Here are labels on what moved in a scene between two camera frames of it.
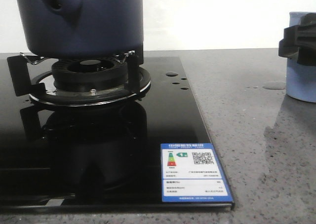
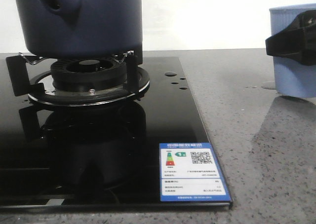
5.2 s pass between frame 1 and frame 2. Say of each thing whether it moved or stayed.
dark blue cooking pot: stayed
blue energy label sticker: stayed
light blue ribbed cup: moved
